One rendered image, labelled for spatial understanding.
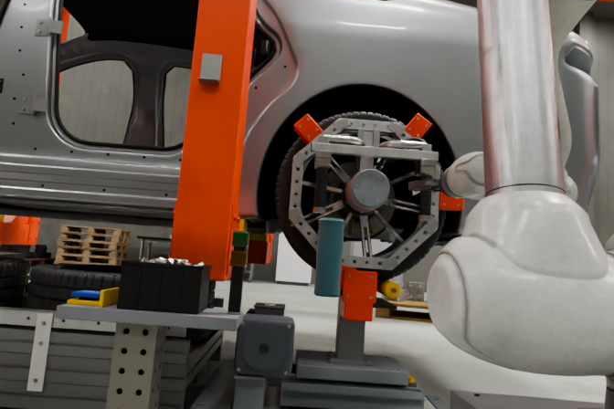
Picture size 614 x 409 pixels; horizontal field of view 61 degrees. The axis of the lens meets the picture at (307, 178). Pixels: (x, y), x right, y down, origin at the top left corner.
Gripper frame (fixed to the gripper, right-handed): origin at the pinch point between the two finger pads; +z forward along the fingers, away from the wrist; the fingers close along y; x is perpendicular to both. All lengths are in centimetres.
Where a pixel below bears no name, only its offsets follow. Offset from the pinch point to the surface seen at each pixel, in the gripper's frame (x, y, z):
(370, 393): -68, -11, 35
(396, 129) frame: 26.5, -7.1, 32.3
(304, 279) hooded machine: -70, -18, 866
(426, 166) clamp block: 9.3, -0.8, 10.6
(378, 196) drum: -0.8, -14.5, 18.1
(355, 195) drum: -1.1, -22.1, 18.1
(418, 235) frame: -12.0, 3.0, 32.7
